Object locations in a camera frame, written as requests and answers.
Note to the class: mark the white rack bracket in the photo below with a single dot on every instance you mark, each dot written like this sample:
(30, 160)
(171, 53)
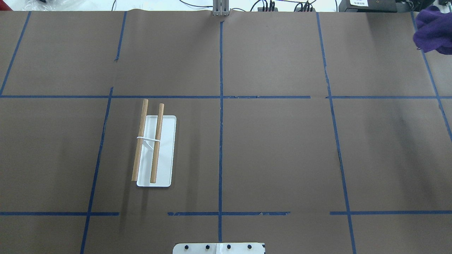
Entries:
(148, 142)

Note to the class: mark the black device with label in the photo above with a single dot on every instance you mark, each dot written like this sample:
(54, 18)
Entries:
(375, 6)

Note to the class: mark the wooden rack bar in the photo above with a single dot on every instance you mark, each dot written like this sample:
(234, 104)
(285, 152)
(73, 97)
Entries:
(156, 148)
(138, 150)

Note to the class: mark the purple towel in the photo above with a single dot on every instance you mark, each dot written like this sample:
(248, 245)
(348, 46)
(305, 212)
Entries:
(433, 31)

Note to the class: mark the white rack base tray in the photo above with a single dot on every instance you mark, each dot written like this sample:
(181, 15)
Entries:
(166, 153)

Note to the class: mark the left wooden rack bar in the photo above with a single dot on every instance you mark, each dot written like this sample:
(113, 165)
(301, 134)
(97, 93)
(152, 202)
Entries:
(138, 150)

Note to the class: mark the white mounting plate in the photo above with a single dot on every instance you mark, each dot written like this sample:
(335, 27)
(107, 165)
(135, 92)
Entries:
(220, 248)

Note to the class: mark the black power strip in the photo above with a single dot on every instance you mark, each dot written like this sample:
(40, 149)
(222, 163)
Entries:
(267, 6)

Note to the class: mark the right wooden rack bar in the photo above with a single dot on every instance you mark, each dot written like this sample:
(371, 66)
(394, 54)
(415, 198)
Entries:
(156, 148)

